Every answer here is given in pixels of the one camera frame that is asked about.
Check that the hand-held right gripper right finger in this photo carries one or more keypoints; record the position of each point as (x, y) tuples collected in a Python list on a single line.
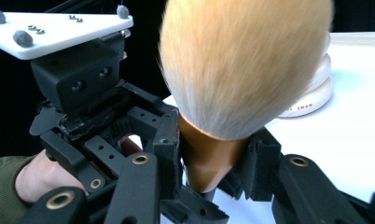
[(260, 161)]

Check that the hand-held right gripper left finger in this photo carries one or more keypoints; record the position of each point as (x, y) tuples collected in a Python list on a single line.
[(167, 155)]

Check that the cream ringed brush holder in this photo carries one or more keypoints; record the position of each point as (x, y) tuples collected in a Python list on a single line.
[(313, 96)]

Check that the wooden table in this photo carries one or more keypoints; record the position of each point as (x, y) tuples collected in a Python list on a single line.
[(359, 38)]

